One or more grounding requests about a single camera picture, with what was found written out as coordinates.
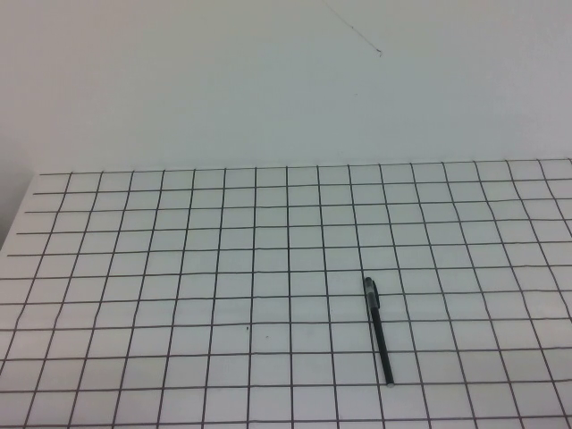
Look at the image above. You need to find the black pen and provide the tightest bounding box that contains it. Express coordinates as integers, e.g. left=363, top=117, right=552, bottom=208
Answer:
left=368, top=307, right=396, bottom=387

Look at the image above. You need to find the transparent pen cap black tip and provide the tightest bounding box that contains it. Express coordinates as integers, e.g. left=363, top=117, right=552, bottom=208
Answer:
left=362, top=276, right=382, bottom=312

